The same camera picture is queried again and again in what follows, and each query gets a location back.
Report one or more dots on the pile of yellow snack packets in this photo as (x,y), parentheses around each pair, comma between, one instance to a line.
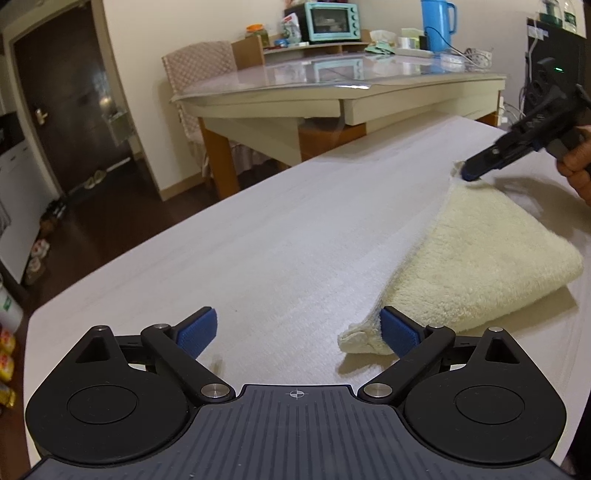
(5,364)

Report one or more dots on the black sneaker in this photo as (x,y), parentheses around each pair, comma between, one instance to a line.
(57,210)

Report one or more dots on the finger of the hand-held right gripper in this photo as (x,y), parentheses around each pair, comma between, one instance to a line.
(494,151)
(496,164)

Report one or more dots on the person's right hand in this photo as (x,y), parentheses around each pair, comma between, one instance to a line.
(579,166)

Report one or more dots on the beige slipper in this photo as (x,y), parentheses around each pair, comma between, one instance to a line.
(88,183)
(99,177)

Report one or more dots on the brown wooden stool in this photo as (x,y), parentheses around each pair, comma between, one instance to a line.
(330,143)

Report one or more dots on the teal toaster oven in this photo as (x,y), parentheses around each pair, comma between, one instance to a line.
(330,21)

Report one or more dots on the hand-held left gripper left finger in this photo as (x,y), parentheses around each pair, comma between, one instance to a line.
(196,331)

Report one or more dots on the wooden desktop shelf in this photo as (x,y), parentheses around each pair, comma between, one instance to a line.
(247,50)

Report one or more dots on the blue thermos jug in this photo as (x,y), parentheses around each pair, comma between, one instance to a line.
(436,23)

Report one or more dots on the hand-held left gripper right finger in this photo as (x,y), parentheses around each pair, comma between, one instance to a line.
(399,333)

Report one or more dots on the white and grey cabinet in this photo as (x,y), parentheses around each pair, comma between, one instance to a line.
(23,198)

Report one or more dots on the light sneaker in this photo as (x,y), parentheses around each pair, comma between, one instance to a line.
(40,249)
(34,270)

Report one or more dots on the white plastic bucket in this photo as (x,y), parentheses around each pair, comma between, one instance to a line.
(9,304)

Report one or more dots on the green cloth with tissue pack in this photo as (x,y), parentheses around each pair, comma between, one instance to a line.
(381,42)

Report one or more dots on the cream terry towel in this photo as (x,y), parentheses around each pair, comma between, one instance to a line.
(485,258)

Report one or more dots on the brown shoe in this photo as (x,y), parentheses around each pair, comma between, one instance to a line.
(48,224)

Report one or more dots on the metal box on door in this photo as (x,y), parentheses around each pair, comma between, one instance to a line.
(117,124)

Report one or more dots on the dark wooden door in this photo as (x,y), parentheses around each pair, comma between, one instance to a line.
(69,101)

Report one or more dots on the beige glass-topped dining table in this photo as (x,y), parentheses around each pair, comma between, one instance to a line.
(277,106)

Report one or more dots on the black appliance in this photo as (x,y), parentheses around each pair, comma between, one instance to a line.
(579,48)

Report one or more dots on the orange-lidded jar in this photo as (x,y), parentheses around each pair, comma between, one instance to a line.
(256,36)

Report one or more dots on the checkered fabric chair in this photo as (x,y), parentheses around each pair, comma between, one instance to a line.
(198,64)

